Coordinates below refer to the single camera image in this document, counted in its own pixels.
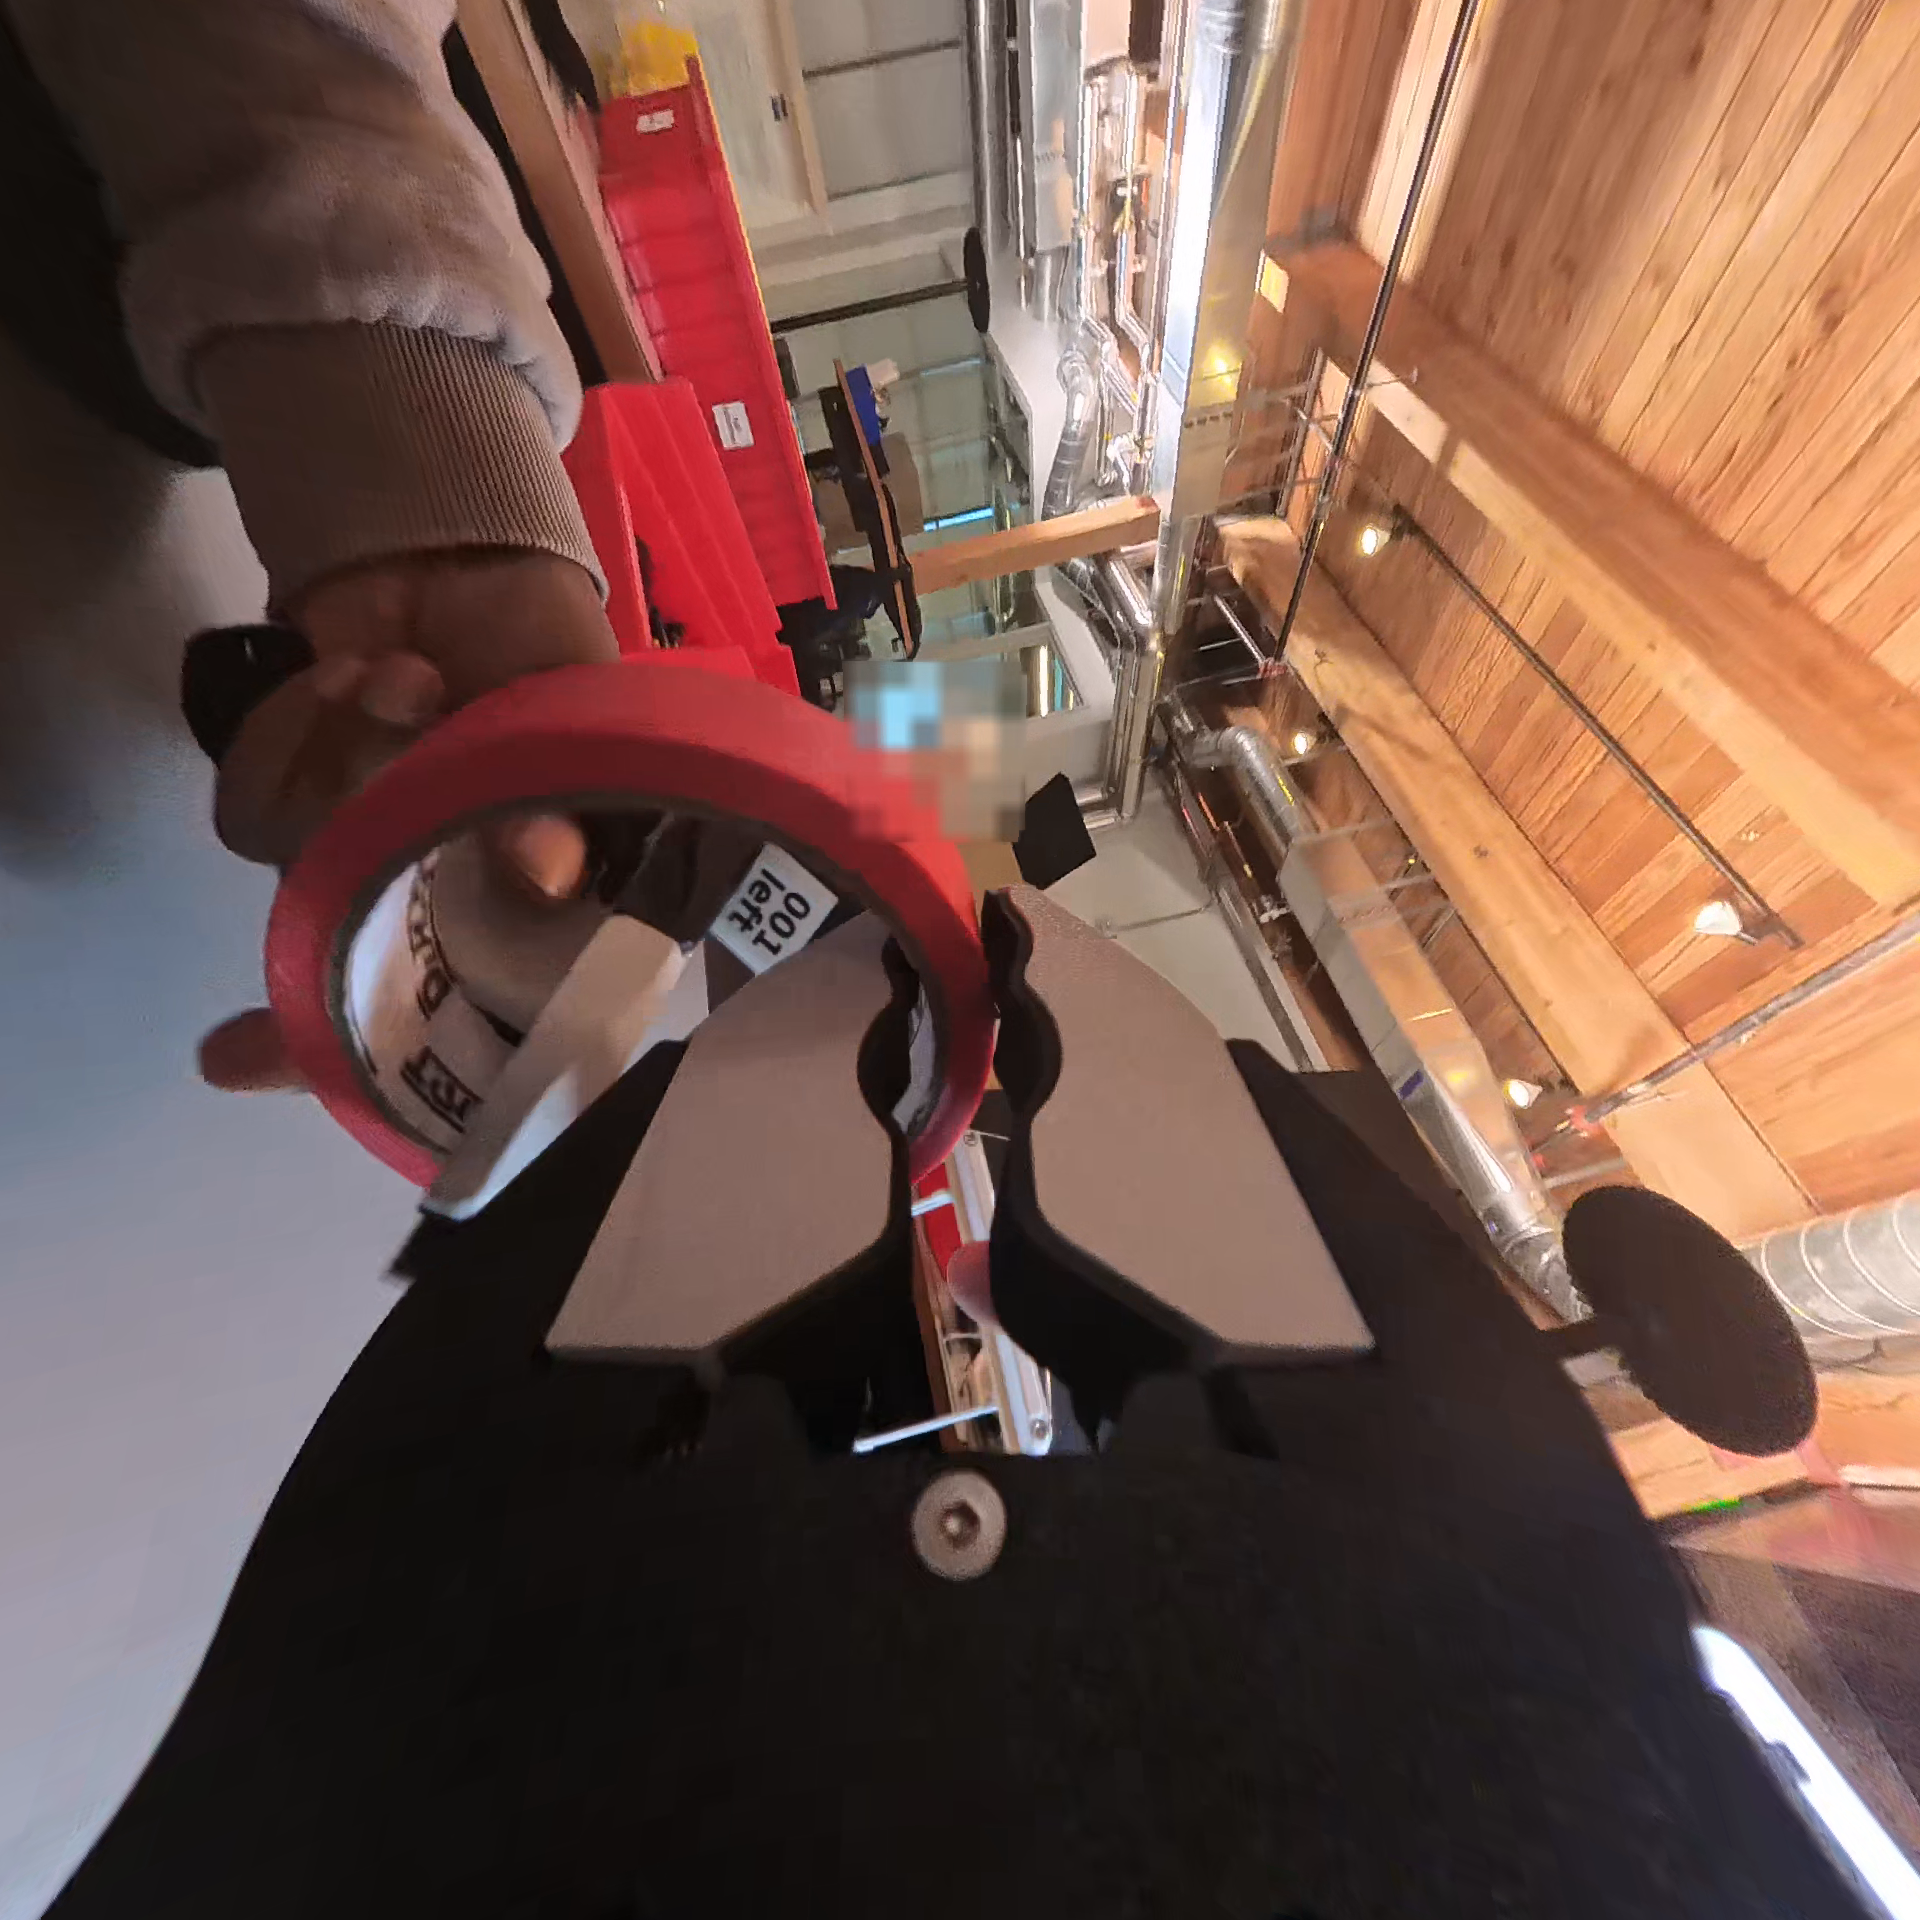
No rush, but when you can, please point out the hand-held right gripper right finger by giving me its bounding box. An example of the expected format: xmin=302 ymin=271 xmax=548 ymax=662
xmin=983 ymin=881 xmax=1376 ymax=1449

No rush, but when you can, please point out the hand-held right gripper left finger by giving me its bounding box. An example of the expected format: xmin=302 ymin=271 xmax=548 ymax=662
xmin=544 ymin=937 xmax=922 ymax=1454

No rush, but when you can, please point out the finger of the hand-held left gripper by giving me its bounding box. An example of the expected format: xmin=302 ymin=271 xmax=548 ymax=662
xmin=423 ymin=915 xmax=692 ymax=1221

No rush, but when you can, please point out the red tape roll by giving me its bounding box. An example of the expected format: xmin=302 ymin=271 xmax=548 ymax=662
xmin=265 ymin=662 xmax=1000 ymax=1193

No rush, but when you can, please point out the red plastic bin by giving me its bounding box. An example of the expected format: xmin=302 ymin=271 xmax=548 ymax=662
xmin=567 ymin=376 xmax=806 ymax=700
xmin=599 ymin=60 xmax=838 ymax=607

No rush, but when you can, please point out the person's left hand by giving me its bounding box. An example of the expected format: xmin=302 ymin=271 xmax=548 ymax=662
xmin=195 ymin=545 xmax=624 ymax=1096

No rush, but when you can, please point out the black square sheet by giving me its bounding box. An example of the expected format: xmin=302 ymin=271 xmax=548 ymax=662
xmin=1012 ymin=772 xmax=1097 ymax=886

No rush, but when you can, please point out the standing desk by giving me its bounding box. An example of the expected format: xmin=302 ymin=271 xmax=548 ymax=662
xmin=816 ymin=358 xmax=924 ymax=662

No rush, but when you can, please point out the black fuzzy round disc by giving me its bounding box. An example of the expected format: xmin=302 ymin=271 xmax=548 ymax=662
xmin=1545 ymin=1184 xmax=1820 ymax=1455

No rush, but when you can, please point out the black floor lamp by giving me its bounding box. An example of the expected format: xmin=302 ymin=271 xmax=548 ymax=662
xmin=774 ymin=224 xmax=994 ymax=336

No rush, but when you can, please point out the yellow plastic bin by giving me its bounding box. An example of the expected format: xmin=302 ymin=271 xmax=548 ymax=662
xmin=599 ymin=16 xmax=702 ymax=95

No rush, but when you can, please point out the white ceiling light panel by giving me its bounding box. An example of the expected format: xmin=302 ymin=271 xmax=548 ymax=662
xmin=1696 ymin=1628 xmax=1920 ymax=1920

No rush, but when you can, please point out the shiny metal pipe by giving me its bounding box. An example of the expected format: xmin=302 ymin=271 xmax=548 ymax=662
xmin=1050 ymin=0 xmax=1297 ymax=811

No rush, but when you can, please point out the rectangular metal duct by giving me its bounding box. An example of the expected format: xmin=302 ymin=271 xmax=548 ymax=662
xmin=1283 ymin=831 xmax=1465 ymax=1081

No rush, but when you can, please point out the grey elbow air duct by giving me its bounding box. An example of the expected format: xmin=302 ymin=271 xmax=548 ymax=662
xmin=1185 ymin=720 xmax=1315 ymax=840

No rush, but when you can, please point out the wooden support post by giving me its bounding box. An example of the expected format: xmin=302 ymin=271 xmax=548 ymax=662
xmin=908 ymin=495 xmax=1164 ymax=598

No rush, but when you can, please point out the silver spiral air duct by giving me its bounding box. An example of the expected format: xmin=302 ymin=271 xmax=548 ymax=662
xmin=1747 ymin=1190 xmax=1920 ymax=1359

